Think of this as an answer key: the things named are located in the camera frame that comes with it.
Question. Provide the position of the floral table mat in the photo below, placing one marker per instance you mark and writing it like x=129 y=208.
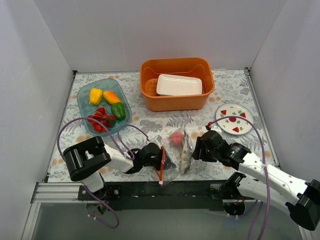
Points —
x=231 y=86

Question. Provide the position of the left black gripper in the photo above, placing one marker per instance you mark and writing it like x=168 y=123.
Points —
x=163 y=161

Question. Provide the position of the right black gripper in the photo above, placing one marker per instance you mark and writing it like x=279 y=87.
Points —
x=198 y=150

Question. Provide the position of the clear zip top bag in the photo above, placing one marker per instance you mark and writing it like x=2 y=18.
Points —
x=171 y=159

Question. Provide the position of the yellow fake bell pepper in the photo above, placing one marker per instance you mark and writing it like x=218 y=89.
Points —
x=95 y=96

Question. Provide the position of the orange plastic bin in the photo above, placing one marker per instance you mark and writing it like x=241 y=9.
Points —
x=189 y=66

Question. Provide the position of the pink fake peach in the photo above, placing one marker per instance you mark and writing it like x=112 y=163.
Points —
x=177 y=139

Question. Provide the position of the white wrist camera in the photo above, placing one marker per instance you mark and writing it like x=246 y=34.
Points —
x=156 y=140
x=213 y=127

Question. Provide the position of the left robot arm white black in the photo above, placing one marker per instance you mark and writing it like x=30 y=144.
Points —
x=85 y=159

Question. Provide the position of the watermelon pattern round plate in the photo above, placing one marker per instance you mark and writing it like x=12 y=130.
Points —
x=234 y=124

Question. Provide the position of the orange yellow fake mango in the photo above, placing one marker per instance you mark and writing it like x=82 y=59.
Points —
x=111 y=97

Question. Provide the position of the white rectangular tray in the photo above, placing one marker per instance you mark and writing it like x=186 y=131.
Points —
x=176 y=85

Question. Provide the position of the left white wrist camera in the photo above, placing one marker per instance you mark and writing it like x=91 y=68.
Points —
x=156 y=140

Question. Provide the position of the green fake bell pepper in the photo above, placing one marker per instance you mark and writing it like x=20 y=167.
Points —
x=118 y=111

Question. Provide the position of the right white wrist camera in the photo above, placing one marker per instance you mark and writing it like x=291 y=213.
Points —
x=213 y=127

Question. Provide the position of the red fake strawberries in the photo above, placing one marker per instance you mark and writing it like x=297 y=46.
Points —
x=101 y=115

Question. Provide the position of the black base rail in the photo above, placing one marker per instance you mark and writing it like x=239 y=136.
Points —
x=209 y=195

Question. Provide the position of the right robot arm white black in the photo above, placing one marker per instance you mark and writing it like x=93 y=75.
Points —
x=264 y=182

